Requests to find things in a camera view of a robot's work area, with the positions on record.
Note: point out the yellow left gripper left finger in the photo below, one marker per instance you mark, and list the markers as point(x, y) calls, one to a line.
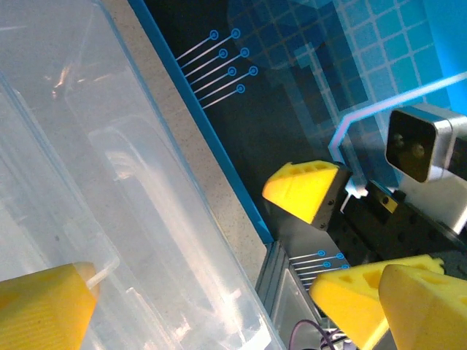
point(40, 313)

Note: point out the blue table edge trim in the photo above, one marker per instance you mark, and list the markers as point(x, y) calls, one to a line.
point(204, 120)

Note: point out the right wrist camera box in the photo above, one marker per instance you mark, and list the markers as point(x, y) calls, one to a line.
point(412, 146)

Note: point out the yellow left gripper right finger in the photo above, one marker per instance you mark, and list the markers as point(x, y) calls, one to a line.
point(430, 317)

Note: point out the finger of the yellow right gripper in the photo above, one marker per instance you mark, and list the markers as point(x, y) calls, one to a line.
point(303, 189)
point(346, 302)

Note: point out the clear plastic tool box lid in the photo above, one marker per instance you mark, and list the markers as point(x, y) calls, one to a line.
point(127, 164)

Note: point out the aluminium front rail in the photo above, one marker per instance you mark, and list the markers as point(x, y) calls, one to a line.
point(270, 284)

